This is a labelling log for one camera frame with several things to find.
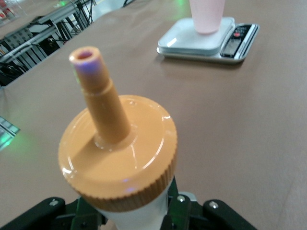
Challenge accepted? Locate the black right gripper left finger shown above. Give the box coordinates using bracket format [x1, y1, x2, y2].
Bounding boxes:
[0, 196, 116, 230]

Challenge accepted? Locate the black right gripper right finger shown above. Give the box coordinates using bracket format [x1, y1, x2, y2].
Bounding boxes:
[165, 177, 259, 230]

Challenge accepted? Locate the sauce bottle with orange cap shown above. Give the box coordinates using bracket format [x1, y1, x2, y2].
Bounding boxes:
[58, 46, 178, 230]

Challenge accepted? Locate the pink plastic cup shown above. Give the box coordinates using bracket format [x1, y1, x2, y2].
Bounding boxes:
[189, 0, 226, 34]

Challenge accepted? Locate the brown table cover sheet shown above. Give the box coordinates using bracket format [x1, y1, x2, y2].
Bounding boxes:
[0, 0, 307, 230]

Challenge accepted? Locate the silver digital kitchen scale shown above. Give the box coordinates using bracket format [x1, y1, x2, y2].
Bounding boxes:
[157, 16, 260, 65]

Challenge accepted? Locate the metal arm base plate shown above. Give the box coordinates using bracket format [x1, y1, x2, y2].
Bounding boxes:
[0, 116, 21, 153]

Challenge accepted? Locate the aluminium frame rack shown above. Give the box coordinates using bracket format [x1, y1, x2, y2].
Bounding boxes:
[0, 0, 96, 87]

